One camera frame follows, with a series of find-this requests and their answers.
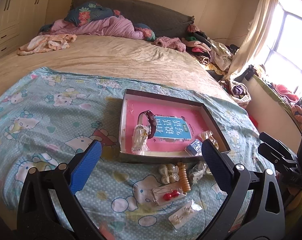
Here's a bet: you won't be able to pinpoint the pink book blue label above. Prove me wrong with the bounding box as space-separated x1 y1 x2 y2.
121 98 210 155

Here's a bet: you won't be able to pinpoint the cream wardrobe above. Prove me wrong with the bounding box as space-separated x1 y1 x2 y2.
0 0 48 58

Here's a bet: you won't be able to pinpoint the orange spiral hair tie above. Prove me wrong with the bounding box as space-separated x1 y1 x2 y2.
177 161 192 194

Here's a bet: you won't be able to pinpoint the beige bed cover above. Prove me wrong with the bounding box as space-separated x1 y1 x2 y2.
0 35 229 100

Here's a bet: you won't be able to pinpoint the peach crumpled garment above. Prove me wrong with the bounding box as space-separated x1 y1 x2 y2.
17 34 77 56

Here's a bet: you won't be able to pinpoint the small clear jewelry bag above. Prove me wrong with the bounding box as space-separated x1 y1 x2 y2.
188 161 212 184

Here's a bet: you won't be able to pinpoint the pile of clothes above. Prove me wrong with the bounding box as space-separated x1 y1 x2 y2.
181 24 239 77

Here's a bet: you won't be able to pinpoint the yellow rings in bag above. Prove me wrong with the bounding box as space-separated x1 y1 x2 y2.
197 130 220 151

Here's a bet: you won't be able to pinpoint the pearl earrings white card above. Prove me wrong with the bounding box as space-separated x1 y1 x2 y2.
168 200 203 230

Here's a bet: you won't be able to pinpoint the basket of clothes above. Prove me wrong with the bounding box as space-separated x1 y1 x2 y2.
218 79 251 109

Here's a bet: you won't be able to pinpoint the maroon leather strap watch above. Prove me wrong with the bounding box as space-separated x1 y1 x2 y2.
137 110 158 139

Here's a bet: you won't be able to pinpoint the grey cardboard box tray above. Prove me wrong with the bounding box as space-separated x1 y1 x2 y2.
119 89 230 164

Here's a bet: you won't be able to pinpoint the floral dark blue pillow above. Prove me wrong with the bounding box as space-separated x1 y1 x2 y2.
64 1 155 42

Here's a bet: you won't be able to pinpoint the cream curtain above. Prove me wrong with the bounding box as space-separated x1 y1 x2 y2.
223 0 279 80

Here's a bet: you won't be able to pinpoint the small blue box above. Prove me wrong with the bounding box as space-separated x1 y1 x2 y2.
185 139 202 156

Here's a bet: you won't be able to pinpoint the red bead earrings card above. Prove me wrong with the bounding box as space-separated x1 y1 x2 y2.
152 181 187 206

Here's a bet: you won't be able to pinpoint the pearl bracelet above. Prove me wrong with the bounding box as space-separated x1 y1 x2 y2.
130 124 152 156

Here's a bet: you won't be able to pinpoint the dark grey headboard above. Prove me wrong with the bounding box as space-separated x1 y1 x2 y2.
70 0 194 38

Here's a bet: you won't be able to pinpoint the pink fuzzy garment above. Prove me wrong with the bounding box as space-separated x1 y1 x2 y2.
153 36 186 53

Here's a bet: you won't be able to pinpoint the Hello Kitty blue sheet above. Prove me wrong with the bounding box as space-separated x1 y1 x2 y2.
0 68 272 239

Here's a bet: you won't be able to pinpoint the white clear hair claw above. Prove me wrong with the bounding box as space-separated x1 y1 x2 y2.
159 164 180 185

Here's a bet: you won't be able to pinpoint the purple crumpled quilt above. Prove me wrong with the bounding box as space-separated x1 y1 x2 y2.
39 15 154 40

